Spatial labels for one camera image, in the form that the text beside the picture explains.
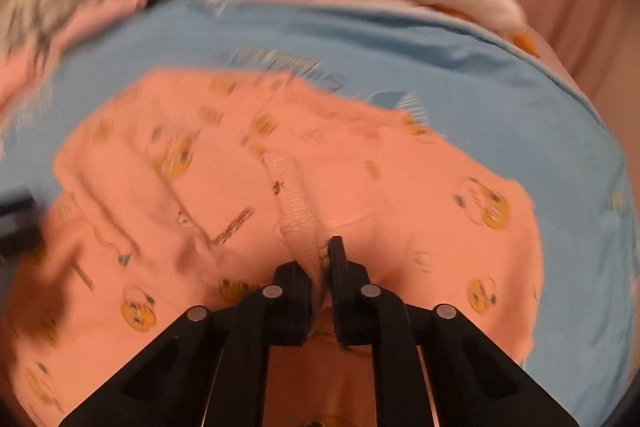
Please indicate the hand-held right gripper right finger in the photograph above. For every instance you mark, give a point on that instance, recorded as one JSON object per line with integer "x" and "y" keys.
{"x": 336, "y": 274}

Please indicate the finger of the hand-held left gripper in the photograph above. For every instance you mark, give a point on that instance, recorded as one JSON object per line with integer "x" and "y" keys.
{"x": 17, "y": 222}

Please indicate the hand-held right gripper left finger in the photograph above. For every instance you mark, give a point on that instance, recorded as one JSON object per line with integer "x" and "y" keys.
{"x": 292, "y": 287}

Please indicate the pink printed baby garment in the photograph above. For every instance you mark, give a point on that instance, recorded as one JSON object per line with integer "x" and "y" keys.
{"x": 200, "y": 167}

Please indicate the blue floral bed sheet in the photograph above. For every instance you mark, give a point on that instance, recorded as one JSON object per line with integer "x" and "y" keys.
{"x": 350, "y": 37}

